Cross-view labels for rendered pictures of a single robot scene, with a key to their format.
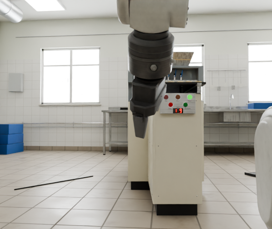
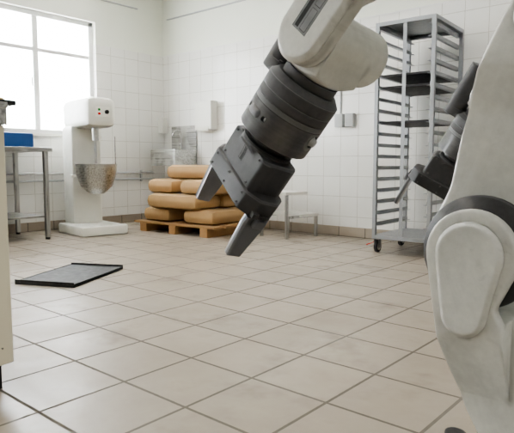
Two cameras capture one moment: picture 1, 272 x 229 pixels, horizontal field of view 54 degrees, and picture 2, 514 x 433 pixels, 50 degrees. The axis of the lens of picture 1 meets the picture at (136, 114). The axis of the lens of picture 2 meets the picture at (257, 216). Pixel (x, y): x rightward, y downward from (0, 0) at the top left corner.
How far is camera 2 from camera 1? 0.55 m
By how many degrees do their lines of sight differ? 55
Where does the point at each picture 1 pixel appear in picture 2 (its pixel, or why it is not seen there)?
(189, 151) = not seen: outside the picture
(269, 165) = (479, 274)
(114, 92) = not seen: outside the picture
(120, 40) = not seen: outside the picture
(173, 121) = not seen: outside the picture
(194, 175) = not seen: outside the picture
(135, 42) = (310, 100)
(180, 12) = (377, 71)
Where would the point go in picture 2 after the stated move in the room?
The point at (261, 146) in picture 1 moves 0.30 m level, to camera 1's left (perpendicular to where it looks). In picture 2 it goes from (459, 254) to (350, 306)
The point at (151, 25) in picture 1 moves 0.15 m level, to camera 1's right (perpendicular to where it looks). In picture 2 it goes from (340, 79) to (394, 94)
